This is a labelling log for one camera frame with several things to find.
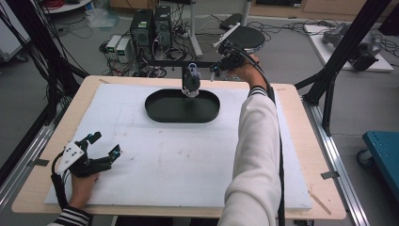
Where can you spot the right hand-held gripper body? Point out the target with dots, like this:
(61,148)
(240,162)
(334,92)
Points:
(232,58)

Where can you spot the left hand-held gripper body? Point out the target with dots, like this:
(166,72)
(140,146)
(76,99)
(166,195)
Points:
(71,157)

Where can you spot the black oval tray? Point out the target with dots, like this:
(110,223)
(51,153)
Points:
(175,108)

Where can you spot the person's right hand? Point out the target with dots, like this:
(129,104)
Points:
(252,73)

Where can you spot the person's left hand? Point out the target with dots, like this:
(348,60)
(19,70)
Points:
(82,190)

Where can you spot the black round stool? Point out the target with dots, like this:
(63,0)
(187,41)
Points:
(249,37)

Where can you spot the grey tape strip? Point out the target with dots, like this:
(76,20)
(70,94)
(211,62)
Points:
(39,162)
(329,175)

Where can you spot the black flat case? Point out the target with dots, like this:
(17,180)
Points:
(229,20)

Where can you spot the grey desk leg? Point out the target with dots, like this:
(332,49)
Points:
(195,34)

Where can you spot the white foam mat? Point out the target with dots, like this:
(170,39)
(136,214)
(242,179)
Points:
(156,169)

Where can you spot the black computer tower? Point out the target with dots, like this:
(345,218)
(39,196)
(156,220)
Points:
(141,28)
(163,25)

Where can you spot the white floor board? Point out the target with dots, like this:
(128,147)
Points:
(316,40)

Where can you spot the white power supply unit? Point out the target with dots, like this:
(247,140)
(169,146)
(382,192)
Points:
(123,50)
(113,45)

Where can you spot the grey machine part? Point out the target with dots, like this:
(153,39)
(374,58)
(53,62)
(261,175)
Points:
(335,34)

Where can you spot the clear plastic bag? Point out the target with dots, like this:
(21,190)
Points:
(101,18)

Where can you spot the white cabinet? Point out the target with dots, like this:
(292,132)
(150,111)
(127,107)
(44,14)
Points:
(11,37)

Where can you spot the white round table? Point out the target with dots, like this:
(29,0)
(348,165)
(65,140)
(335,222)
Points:
(67,7)

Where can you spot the black machine part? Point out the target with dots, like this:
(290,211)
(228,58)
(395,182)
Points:
(365,55)

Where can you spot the thin wooden stick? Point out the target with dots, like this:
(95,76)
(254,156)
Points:
(319,202)

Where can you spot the blue cart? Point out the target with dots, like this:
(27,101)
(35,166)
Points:
(384,153)

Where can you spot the aluminium rail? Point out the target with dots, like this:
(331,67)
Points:
(338,163)
(22,169)

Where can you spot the black metal frame post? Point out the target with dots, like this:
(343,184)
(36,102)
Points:
(40,44)
(345,47)

